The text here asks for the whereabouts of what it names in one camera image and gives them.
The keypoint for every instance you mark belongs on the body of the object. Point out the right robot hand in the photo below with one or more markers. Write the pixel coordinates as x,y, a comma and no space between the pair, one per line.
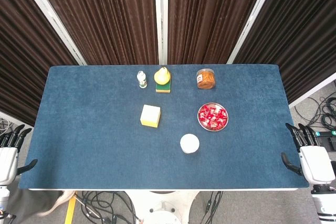
316,163

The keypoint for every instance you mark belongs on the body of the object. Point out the blue table mat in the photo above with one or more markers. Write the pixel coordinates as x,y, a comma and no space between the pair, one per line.
105,142

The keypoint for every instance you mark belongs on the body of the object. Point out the small white drink bottle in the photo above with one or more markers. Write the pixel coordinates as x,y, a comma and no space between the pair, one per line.
142,78

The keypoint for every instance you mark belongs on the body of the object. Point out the grey trouser leg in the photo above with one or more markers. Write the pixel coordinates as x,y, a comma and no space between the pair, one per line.
31,205

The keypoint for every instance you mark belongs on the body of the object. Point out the yellow cube with white top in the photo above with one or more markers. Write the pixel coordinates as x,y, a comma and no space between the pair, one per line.
150,115

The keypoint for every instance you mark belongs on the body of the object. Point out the beige shoe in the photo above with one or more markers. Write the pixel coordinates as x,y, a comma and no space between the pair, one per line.
67,197

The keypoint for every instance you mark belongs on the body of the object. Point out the yellow pear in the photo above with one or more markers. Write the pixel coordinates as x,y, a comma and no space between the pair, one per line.
161,76

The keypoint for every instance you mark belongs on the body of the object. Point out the white paper cup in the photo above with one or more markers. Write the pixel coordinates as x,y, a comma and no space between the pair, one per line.
189,143

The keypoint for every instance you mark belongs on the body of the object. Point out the green yellow sponge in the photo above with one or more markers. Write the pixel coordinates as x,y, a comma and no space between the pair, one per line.
162,89

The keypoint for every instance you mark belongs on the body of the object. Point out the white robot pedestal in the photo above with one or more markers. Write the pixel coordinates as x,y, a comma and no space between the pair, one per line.
162,208

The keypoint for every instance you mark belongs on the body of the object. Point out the brown folding screen panel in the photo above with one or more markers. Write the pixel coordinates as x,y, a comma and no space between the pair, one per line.
23,51
302,37
105,16
210,16

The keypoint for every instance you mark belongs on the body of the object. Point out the yellow floor tape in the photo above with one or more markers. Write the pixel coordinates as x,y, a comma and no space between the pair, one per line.
70,208

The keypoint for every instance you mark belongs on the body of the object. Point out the round metal plate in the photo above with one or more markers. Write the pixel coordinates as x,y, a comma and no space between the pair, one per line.
213,129

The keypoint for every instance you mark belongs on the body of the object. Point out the black foot pedal box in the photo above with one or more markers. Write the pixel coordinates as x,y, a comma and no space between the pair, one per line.
329,144

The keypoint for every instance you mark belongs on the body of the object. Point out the clear jar of orange snacks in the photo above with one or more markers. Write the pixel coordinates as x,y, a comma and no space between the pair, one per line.
206,79

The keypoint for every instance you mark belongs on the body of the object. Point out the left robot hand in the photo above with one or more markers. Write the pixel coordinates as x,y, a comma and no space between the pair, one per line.
8,163

